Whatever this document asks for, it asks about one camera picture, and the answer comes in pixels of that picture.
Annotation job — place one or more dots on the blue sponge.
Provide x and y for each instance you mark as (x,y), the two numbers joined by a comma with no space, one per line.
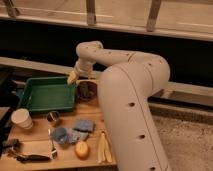
(84,125)

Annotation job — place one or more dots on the green plastic tray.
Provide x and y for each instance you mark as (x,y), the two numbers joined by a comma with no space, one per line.
(46,94)

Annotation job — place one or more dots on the white paper cup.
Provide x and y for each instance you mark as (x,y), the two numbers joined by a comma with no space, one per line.
(22,118)

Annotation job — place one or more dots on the blue cloth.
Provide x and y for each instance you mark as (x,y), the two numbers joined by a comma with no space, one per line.
(75,136)

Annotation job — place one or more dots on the purple bowl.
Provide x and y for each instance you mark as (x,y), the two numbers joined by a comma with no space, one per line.
(92,88)

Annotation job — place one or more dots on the small metal cup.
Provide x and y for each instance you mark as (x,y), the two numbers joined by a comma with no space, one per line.
(53,117)

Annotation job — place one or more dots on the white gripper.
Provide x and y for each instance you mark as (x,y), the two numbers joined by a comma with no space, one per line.
(82,69)

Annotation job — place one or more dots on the blue plastic cup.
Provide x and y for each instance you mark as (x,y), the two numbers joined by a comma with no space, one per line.
(60,135)

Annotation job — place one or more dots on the yellow banana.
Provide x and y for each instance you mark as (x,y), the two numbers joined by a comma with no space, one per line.
(104,153)

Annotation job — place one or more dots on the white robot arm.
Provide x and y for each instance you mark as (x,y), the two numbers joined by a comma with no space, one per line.
(124,87)

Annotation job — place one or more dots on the black handled tool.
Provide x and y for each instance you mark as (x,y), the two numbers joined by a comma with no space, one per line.
(32,158)

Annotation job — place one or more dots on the dark eraser block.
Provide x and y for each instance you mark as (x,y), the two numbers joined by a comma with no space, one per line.
(84,89)

